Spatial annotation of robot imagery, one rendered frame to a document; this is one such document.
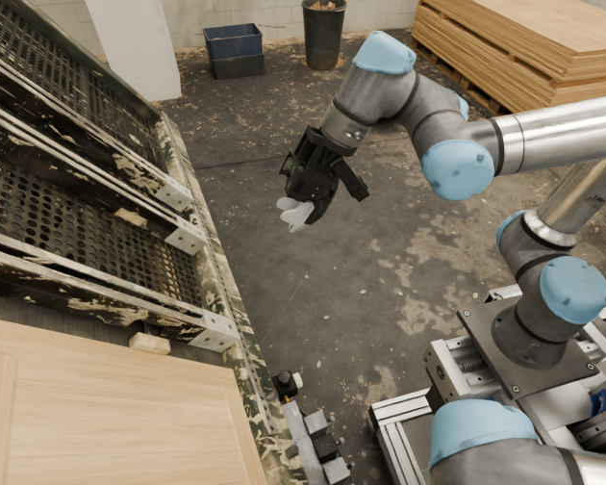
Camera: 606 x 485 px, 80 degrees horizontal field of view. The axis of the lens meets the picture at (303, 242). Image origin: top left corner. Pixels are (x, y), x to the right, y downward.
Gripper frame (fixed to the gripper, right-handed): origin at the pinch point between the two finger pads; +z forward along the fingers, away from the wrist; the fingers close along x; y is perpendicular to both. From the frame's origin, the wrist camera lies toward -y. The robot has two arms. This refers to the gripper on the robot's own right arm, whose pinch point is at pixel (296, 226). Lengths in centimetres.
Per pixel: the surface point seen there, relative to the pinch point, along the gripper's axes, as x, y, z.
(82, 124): -58, 42, 25
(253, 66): -385, -93, 89
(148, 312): 1.8, 21.8, 28.5
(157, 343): 6.5, 19.1, 32.8
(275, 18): -488, -128, 51
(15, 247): -0.1, 44.3, 15.3
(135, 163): -59, 26, 34
